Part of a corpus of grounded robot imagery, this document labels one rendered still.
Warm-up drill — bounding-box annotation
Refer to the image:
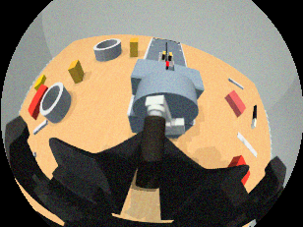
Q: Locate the red rectangular block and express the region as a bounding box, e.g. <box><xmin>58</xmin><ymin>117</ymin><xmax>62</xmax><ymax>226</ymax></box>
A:
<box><xmin>28</xmin><ymin>85</ymin><xmax>48</xmax><ymax>120</ymax></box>
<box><xmin>228</xmin><ymin>154</ymin><xmax>250</xmax><ymax>185</ymax></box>
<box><xmin>224</xmin><ymin>90</ymin><xmax>246</xmax><ymax>118</ymax></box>

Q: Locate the grey ring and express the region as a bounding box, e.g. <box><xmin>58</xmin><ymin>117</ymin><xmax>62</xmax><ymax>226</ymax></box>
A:
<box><xmin>39</xmin><ymin>82</ymin><xmax>72</xmax><ymax>124</ymax></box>
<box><xmin>92</xmin><ymin>38</ymin><xmax>123</xmax><ymax>62</ymax></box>

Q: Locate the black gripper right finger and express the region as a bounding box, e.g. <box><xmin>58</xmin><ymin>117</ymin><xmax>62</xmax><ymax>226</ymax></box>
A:
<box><xmin>159</xmin><ymin>137</ymin><xmax>250</xmax><ymax>221</ymax></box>

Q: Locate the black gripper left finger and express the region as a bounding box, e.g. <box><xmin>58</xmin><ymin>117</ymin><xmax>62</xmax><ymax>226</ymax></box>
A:
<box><xmin>48</xmin><ymin>132</ymin><xmax>143</xmax><ymax>215</ymax></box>

